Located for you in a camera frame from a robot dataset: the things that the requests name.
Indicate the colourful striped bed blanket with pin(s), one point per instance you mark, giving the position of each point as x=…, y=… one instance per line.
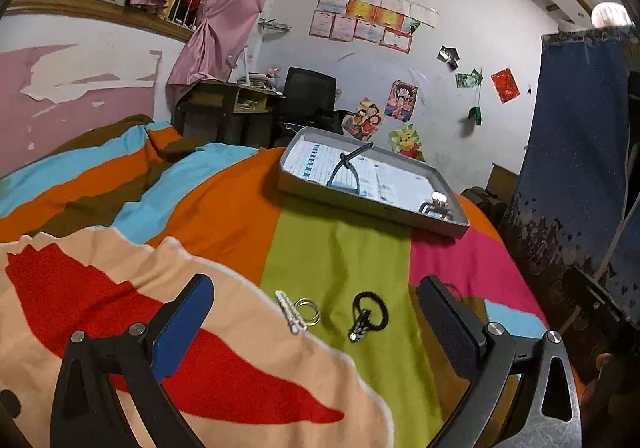
x=103, y=231

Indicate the wall photos cluster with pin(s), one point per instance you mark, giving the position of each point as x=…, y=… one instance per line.
x=449, y=56

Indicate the dark blue wardrobe curtain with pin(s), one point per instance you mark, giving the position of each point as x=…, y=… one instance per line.
x=576, y=203

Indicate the green wall hook ornament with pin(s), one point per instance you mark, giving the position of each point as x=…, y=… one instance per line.
x=475, y=113

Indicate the red paper wall decoration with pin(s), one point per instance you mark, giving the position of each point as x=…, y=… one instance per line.
x=506, y=87

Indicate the black office chair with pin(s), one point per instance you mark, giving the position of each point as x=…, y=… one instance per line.
x=309, y=101

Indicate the grey jewelry tray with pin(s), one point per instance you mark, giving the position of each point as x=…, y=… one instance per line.
x=392, y=186

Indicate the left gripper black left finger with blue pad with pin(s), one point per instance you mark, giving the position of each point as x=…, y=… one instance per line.
x=86, y=411

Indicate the blue-grey headband in tray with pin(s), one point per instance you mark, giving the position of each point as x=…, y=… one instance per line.
x=345, y=164

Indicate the wall certificates cluster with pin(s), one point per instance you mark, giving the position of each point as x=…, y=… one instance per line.
x=390, y=24

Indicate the silver clip with pink gem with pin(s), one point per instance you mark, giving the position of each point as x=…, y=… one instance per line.
x=437, y=207

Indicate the yellow bear poster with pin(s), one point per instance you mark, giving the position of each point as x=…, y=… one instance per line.
x=406, y=141

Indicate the cartoon family poster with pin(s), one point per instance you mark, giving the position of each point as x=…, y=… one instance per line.
x=363, y=123

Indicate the black rhinestone hair clip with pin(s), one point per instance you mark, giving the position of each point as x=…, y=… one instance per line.
x=361, y=325

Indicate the cartoon boy poster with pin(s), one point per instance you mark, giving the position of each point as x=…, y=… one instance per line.
x=401, y=101

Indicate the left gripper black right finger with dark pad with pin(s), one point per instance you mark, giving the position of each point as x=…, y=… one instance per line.
x=544, y=411

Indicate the white pearl hair clip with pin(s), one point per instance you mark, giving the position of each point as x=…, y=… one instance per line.
x=296, y=322

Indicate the green wall pictures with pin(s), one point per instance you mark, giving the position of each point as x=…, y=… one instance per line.
x=469, y=80

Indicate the wooden desk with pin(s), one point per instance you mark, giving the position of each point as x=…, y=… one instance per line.
x=230, y=113

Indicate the white desk lamp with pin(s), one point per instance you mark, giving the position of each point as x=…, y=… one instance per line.
x=239, y=68

